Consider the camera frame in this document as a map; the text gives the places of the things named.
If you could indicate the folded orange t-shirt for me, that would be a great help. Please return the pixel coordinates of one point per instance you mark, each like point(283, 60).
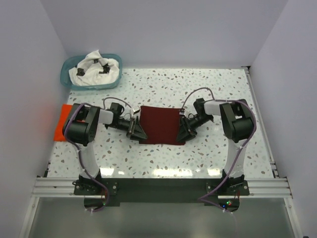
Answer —
point(58, 135)

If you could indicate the dark red t-shirt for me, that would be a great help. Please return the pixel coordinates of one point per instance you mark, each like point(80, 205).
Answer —
point(161, 125)

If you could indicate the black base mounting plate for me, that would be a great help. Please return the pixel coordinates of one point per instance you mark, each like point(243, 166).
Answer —
point(169, 190)

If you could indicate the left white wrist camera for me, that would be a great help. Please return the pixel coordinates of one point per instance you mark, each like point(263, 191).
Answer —
point(135, 110)

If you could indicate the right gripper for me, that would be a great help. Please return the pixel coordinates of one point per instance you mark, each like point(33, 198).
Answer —
point(185, 124)

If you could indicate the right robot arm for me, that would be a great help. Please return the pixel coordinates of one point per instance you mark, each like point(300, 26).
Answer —
point(239, 125)

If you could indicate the white t-shirt with black print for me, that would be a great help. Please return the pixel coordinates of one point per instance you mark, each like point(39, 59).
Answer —
point(95, 70)

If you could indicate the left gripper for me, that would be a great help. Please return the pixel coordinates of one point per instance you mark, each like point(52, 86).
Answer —
point(132, 127)

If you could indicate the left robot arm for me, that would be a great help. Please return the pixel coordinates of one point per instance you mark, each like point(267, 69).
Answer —
point(80, 129)

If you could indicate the teal plastic basket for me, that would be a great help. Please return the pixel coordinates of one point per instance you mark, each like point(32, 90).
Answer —
point(72, 61)

